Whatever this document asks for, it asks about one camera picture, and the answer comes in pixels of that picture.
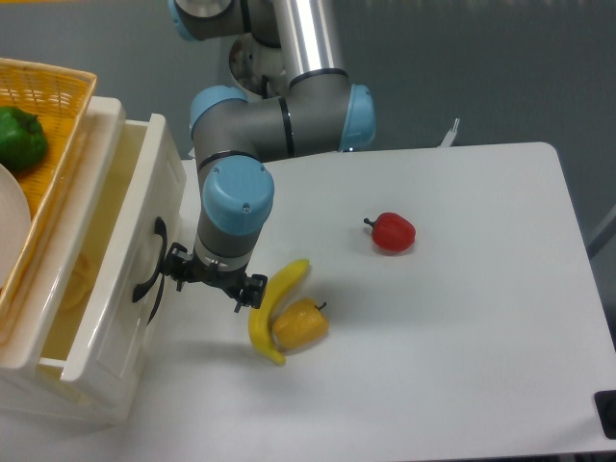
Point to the white plate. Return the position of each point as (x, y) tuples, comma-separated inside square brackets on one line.
[(15, 223)]

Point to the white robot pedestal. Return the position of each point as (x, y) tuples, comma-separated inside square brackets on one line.
[(257, 69)]

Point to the white top drawer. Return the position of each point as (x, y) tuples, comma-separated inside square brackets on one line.
[(97, 347)]

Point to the beige bread bun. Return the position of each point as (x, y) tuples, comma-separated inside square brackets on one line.
[(80, 283)]

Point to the green bell pepper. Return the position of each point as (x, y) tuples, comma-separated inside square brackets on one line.
[(23, 142)]

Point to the black corner object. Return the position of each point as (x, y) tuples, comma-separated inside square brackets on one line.
[(605, 402)]

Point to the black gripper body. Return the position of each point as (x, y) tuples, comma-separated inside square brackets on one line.
[(215, 273)]

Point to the black drawer handle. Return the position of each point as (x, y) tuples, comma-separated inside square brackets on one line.
[(142, 289)]

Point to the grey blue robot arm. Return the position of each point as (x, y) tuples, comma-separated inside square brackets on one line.
[(233, 138)]

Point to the yellow banana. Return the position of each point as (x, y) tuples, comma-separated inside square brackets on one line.
[(259, 331)]

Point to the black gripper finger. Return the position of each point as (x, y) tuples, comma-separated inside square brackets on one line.
[(178, 265), (249, 291)]

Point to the red bell pepper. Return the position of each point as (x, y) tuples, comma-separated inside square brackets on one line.
[(392, 232)]

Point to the yellow bell pepper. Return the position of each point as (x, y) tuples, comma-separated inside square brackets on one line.
[(302, 323)]

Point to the yellow woven basket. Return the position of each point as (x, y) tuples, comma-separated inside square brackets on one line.
[(59, 96)]

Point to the white drawer cabinet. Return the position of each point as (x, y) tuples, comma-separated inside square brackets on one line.
[(25, 386)]

